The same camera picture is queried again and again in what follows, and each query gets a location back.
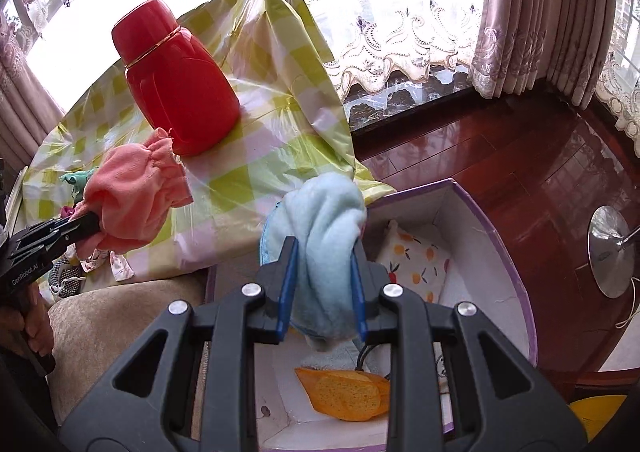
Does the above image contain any black white gingham pouch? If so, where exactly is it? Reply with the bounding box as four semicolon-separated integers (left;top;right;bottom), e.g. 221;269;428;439
48;257;86;299

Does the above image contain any green knitted cloth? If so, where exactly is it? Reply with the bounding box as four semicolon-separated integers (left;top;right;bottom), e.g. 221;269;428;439
60;168;96;204

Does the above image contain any salmon pink fleece pouch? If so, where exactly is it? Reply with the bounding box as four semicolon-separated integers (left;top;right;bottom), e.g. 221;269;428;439
73;128;193;259

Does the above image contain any fruit print fabric pouch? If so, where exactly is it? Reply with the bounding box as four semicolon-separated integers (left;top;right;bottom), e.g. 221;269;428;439
375;219;451;303

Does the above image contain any orange mesh bag with sponge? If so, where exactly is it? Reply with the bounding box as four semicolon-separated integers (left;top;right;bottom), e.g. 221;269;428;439
295;368;390;422

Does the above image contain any light blue plush elephant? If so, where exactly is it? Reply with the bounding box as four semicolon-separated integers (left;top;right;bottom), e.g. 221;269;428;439
259;173;367;352

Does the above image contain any red floral white cloth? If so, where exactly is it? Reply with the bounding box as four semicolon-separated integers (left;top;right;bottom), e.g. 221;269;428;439
80;250;134;282

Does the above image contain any person left hand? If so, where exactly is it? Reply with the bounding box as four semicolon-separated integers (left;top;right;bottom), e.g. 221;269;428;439
0;283;53;356

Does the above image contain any yellow plastic bag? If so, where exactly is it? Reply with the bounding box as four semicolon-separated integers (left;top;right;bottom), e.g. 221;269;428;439
570;394;626;441

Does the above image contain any beige velvet armrest cushion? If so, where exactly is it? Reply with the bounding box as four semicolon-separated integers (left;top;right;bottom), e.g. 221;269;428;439
48;275;205;424

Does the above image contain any purple white storage box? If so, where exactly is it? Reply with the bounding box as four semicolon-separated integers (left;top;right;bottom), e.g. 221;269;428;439
204;177;539;452

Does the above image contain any chrome floor lamp base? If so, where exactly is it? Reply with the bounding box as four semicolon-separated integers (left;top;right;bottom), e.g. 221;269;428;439
587;205;639;299

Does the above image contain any red thermos jug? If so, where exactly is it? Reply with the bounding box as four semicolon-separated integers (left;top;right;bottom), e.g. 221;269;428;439
112;0;241;157

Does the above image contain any green checked plastic tablecloth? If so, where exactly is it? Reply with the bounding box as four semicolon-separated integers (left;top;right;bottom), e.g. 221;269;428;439
20;0;390;282

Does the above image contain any pink curtain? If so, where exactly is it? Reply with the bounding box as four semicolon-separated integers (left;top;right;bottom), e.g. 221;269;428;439
470;0;616;109

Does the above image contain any white lamp cable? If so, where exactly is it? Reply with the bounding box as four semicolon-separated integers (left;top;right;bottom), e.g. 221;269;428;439
613;275;640;331

